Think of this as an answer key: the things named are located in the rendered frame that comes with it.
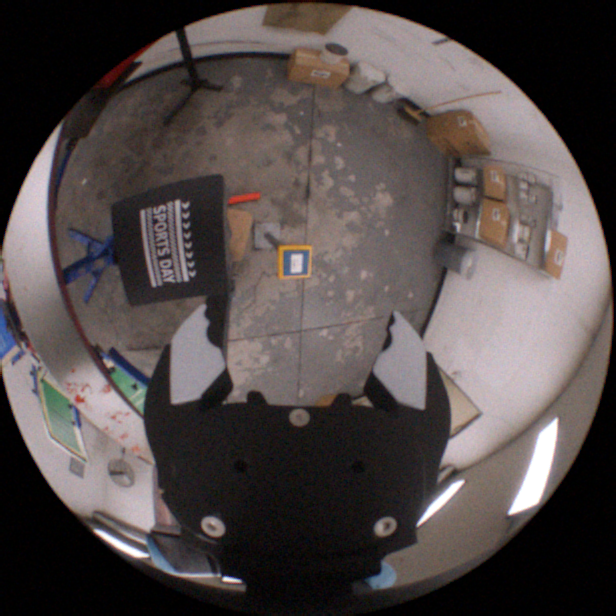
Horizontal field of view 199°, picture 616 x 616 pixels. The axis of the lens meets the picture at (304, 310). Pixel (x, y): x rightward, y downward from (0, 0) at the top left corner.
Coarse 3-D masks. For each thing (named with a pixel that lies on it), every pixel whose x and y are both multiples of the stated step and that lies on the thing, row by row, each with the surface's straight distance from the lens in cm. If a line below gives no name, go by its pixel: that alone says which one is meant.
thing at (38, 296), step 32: (32, 192) 16; (32, 224) 15; (32, 256) 15; (32, 288) 15; (32, 320) 15; (64, 320) 15; (64, 352) 15; (64, 384) 16; (96, 384) 17; (96, 416) 18; (128, 416) 19; (128, 448) 21
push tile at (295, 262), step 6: (288, 252) 66; (294, 252) 66; (300, 252) 67; (306, 252) 68; (288, 258) 66; (294, 258) 67; (300, 258) 68; (306, 258) 68; (288, 264) 67; (294, 264) 68; (300, 264) 68; (306, 264) 69; (288, 270) 68; (294, 270) 68; (300, 270) 69; (306, 270) 70
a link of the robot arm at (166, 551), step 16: (160, 496) 58; (160, 512) 58; (160, 528) 57; (176, 528) 57; (160, 544) 56; (176, 544) 55; (160, 560) 56; (176, 560) 56; (192, 560) 56; (208, 560) 56; (208, 576) 60
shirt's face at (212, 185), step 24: (144, 192) 77; (168, 192) 72; (192, 192) 68; (216, 192) 66; (120, 216) 83; (192, 216) 68; (216, 216) 66; (120, 240) 83; (192, 240) 68; (216, 240) 66; (120, 264) 86; (144, 264) 78; (216, 264) 68; (144, 288) 82; (168, 288) 76; (192, 288) 73; (216, 288) 71
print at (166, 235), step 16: (160, 208) 73; (176, 208) 70; (144, 224) 76; (160, 224) 72; (176, 224) 70; (144, 240) 76; (160, 240) 73; (176, 240) 70; (160, 256) 74; (176, 256) 71; (192, 256) 69; (160, 272) 75; (176, 272) 73; (192, 272) 71
